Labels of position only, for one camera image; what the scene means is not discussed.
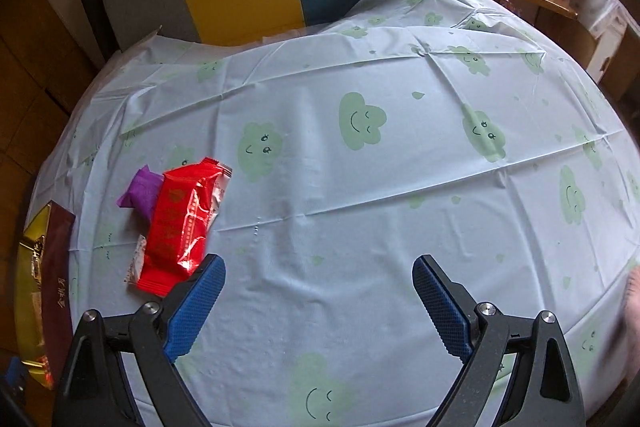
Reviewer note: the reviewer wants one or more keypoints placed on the red snack packet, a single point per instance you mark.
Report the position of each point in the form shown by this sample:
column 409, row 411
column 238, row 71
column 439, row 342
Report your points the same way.
column 180, row 217

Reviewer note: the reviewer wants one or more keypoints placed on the gold tin box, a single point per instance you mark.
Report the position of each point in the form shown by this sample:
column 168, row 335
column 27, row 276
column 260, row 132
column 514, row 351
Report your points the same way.
column 30, row 297

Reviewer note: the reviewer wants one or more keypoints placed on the white cloth bundle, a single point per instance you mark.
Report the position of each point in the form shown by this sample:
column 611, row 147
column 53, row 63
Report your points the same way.
column 607, row 32

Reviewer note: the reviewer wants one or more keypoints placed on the purple snack packet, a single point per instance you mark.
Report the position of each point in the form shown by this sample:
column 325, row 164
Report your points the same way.
column 142, row 189

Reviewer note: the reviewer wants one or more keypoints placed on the black upright post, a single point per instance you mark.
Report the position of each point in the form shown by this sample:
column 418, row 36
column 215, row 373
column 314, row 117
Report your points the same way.
column 97, row 12

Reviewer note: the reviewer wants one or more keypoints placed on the cloud print tablecloth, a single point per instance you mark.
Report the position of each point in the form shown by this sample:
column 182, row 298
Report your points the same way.
column 350, row 207

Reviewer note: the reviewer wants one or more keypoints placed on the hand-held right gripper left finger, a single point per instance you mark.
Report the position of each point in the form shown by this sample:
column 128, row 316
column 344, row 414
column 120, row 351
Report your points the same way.
column 200, row 297

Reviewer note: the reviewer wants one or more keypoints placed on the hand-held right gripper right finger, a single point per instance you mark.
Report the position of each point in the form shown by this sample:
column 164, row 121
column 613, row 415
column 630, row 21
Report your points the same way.
column 442, row 302

